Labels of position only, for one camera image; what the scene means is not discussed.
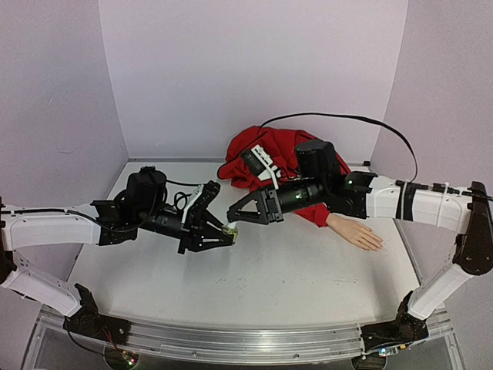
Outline clear nail polish bottle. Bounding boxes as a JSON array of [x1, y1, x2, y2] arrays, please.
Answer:
[[223, 227, 239, 239]]

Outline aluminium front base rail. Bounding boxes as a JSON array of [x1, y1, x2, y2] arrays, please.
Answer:
[[22, 308, 464, 369]]

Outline mannequin hand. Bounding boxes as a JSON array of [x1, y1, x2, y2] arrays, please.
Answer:
[[327, 214, 384, 251]]

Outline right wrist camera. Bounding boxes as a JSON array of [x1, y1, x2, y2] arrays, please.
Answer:
[[240, 140, 342, 190]]

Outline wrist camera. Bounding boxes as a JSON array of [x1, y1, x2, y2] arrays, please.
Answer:
[[125, 165, 223, 228], [240, 140, 342, 190]]

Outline red black sports jacket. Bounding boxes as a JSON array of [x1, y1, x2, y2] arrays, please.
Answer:
[[218, 126, 356, 234]]

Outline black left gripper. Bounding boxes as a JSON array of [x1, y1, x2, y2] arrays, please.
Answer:
[[137, 207, 236, 256]]

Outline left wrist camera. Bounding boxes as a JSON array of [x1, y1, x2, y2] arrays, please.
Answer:
[[125, 165, 223, 228]]

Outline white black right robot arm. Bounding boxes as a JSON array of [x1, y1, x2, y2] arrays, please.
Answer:
[[227, 171, 492, 321]]

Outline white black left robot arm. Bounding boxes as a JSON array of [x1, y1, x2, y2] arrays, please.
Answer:
[[1, 196, 238, 337]]

